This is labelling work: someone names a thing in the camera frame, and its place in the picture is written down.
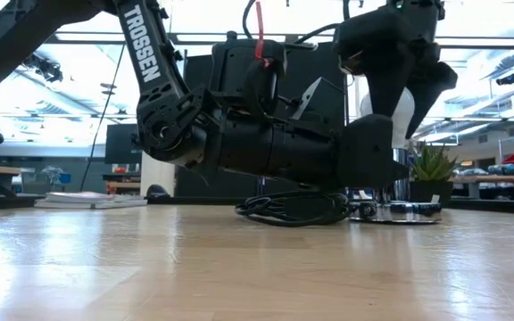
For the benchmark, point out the potted green succulent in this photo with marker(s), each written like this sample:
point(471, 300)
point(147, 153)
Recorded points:
point(431, 169)

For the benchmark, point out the red zip tie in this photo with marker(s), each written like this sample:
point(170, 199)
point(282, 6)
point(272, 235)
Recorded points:
point(259, 27)

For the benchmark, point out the black folding screen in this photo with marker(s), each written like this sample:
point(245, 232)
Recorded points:
point(315, 58)

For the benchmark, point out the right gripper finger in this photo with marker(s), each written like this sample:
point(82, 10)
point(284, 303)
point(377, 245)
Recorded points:
point(388, 87)
point(433, 87)

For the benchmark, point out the wooden workbench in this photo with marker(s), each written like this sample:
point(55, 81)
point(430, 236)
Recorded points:
point(498, 179)

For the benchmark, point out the white lightbulb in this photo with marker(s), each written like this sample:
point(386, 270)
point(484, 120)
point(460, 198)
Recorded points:
point(402, 122)

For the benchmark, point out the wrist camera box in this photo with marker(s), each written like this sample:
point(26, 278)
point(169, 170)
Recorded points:
point(350, 42)
point(234, 71)

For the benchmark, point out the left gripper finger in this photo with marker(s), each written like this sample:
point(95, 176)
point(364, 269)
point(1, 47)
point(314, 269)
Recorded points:
point(366, 151)

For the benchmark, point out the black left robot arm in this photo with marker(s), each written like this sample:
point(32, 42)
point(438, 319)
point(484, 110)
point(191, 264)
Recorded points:
point(150, 58)

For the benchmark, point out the black aluminium frame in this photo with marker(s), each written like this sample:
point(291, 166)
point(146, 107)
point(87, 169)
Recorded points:
point(2, 201)

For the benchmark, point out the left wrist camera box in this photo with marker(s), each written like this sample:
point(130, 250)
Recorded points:
point(234, 71)

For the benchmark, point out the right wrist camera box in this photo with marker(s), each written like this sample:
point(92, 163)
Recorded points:
point(350, 42)

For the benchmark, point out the black frame clamp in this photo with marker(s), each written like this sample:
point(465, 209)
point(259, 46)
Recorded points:
point(158, 192)

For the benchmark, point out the black monitor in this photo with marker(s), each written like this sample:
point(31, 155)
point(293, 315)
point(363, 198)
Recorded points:
point(121, 142)

